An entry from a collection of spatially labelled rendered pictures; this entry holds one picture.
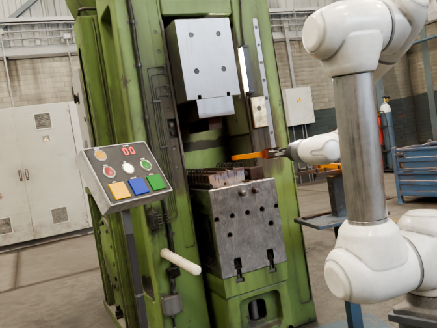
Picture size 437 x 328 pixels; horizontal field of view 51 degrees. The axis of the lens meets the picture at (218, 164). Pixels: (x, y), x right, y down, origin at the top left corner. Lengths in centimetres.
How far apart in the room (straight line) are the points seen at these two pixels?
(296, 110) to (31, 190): 520
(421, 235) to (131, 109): 152
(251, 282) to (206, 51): 119
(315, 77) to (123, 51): 787
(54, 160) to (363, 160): 651
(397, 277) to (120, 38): 172
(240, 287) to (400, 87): 950
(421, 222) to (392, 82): 1005
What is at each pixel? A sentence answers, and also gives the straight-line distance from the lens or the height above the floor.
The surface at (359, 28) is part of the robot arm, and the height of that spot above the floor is 136.
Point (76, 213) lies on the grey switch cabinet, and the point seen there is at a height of 36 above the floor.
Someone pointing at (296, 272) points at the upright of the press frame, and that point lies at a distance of 277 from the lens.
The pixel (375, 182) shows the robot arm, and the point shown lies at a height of 99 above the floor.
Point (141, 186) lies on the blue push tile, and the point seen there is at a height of 101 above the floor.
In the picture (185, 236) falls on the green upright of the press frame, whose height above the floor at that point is 68.
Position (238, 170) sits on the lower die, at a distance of 236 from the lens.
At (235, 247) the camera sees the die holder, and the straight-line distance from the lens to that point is 231.
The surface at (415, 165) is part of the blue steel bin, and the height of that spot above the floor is 48.
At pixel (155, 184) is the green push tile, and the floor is 100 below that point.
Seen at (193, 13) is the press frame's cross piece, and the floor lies 183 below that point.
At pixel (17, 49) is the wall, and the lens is 838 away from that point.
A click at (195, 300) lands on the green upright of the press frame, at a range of 250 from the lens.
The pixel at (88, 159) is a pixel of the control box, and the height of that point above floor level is 116.
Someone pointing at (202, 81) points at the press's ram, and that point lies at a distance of 232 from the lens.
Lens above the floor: 115
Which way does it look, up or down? 3 degrees down
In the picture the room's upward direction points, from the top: 9 degrees counter-clockwise
